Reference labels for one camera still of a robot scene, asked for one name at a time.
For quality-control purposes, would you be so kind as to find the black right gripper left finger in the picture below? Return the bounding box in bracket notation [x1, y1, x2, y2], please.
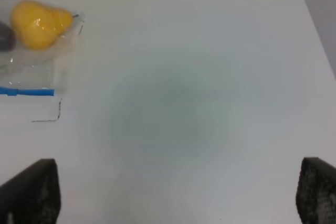
[1, 159, 61, 223]

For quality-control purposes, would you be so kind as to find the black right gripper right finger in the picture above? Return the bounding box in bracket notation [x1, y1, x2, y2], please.
[296, 157, 335, 224]

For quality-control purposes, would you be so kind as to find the clear zip bag blue seal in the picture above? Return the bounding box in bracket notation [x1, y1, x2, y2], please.
[1, 0, 84, 97]

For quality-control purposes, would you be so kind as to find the dark purple toy eggplant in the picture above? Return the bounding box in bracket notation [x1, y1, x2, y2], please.
[0, 21, 16, 51]

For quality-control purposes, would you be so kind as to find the yellow toy pear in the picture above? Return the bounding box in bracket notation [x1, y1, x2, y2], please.
[10, 0, 74, 50]

